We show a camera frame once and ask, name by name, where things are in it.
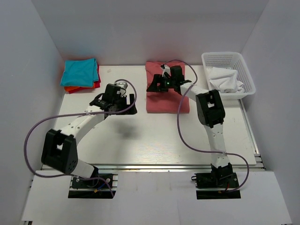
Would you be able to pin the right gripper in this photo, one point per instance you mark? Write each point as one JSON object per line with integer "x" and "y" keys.
{"x": 153, "y": 87}

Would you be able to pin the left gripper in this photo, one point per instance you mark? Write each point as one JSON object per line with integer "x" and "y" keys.
{"x": 124, "y": 99}

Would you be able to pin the salmon pink t-shirt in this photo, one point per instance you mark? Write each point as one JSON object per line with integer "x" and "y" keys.
{"x": 163, "y": 102}

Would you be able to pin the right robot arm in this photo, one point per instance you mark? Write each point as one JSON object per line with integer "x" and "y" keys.
{"x": 210, "y": 112}

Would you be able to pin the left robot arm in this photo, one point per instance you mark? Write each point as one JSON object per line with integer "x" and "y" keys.
{"x": 60, "y": 146}

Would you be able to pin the folded red t-shirt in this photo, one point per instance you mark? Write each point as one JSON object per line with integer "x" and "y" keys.
{"x": 98, "y": 72}

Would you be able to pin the folded teal t-shirt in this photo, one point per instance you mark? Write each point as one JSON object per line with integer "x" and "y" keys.
{"x": 80, "y": 73}

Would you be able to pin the white t-shirt in basket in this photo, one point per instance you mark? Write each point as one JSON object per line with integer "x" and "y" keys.
{"x": 225, "y": 80}

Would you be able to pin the white plastic basket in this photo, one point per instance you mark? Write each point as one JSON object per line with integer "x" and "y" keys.
{"x": 229, "y": 60}

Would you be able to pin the folded orange t-shirt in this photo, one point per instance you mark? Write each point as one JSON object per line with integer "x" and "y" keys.
{"x": 74, "y": 89}

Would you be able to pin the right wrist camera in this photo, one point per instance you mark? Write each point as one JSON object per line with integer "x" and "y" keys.
{"x": 166, "y": 70}

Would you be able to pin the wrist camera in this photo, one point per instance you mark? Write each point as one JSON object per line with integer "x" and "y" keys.
{"x": 123, "y": 87}
{"x": 166, "y": 70}

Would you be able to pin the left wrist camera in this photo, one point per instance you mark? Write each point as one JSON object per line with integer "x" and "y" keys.
{"x": 123, "y": 87}

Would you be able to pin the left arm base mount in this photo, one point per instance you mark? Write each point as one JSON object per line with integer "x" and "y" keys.
{"x": 94, "y": 189}

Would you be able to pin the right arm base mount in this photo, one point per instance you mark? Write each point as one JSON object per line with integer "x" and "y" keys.
{"x": 220, "y": 183}

